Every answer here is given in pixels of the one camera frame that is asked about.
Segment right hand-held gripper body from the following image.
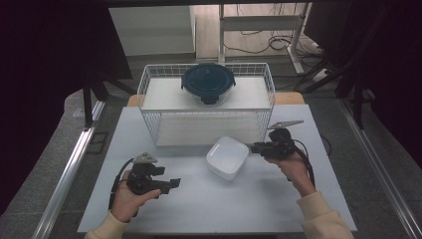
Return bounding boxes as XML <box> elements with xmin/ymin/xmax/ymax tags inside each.
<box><xmin>265</xmin><ymin>119</ymin><xmax>305</xmax><ymax>160</ymax></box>

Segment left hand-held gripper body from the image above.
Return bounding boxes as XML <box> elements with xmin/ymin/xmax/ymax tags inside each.
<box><xmin>126</xmin><ymin>152</ymin><xmax>166</xmax><ymax>196</ymax></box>

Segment white square bowl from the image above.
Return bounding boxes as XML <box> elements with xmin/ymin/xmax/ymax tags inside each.
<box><xmin>206</xmin><ymin>135</ymin><xmax>250</xmax><ymax>182</ymax></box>

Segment round container with blue lid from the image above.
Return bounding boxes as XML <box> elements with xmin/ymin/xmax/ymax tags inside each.
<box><xmin>180</xmin><ymin>63</ymin><xmax>237</xmax><ymax>107</ymax></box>

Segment white wire shelf rack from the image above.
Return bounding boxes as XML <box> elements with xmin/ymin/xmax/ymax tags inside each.
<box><xmin>136</xmin><ymin>63</ymin><xmax>277</xmax><ymax>147</ymax></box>

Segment person's right hand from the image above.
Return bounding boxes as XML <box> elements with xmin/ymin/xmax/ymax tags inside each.
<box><xmin>264</xmin><ymin>150</ymin><xmax>317</xmax><ymax>197</ymax></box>

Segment person's left hand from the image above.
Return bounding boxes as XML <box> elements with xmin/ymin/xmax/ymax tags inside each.
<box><xmin>110</xmin><ymin>170</ymin><xmax>162</xmax><ymax>223</ymax></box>

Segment wooden table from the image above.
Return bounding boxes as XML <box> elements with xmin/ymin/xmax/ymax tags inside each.
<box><xmin>126</xmin><ymin>92</ymin><xmax>306</xmax><ymax>108</ymax></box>

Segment dark floor grate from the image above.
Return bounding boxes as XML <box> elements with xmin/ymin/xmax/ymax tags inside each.
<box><xmin>86</xmin><ymin>131</ymin><xmax>109</xmax><ymax>155</ymax></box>

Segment white power strip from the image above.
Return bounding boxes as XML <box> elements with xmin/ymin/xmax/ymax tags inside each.
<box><xmin>311</xmin><ymin>68</ymin><xmax>330</xmax><ymax>83</ymax></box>

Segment black metal stand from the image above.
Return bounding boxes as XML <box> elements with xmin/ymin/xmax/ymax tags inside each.
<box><xmin>82</xmin><ymin>75</ymin><xmax>137</xmax><ymax>128</ymax></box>
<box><xmin>293</xmin><ymin>59</ymin><xmax>376</xmax><ymax>130</ymax></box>

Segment white cabinet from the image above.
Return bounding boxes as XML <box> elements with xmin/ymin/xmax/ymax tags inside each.
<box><xmin>108</xmin><ymin>5</ymin><xmax>197</xmax><ymax>57</ymax></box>

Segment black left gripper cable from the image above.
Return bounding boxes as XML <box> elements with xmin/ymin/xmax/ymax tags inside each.
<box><xmin>108</xmin><ymin>158</ymin><xmax>135</xmax><ymax>211</ymax></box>

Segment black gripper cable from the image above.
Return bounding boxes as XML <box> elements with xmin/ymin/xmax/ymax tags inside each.
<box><xmin>108</xmin><ymin>158</ymin><xmax>135</xmax><ymax>211</ymax></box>
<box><xmin>293</xmin><ymin>138</ymin><xmax>317</xmax><ymax>187</ymax></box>

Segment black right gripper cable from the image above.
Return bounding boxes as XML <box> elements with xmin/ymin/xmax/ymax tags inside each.
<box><xmin>293</xmin><ymin>138</ymin><xmax>317</xmax><ymax>187</ymax></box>

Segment thin black cable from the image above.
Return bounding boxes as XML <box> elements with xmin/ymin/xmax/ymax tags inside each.
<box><xmin>319</xmin><ymin>133</ymin><xmax>333</xmax><ymax>157</ymax></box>

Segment metal floor rail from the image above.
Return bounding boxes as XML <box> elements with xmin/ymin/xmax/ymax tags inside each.
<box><xmin>337</xmin><ymin>99</ymin><xmax>422</xmax><ymax>239</ymax></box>
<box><xmin>31</xmin><ymin>100</ymin><xmax>106</xmax><ymax>239</ymax></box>

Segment black cables on floor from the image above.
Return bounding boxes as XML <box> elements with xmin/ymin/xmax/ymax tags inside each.
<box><xmin>223</xmin><ymin>3</ymin><xmax>324</xmax><ymax>59</ymax></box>

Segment white desk frame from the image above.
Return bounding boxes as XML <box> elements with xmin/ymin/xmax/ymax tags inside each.
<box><xmin>217</xmin><ymin>3</ymin><xmax>314</xmax><ymax>75</ymax></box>

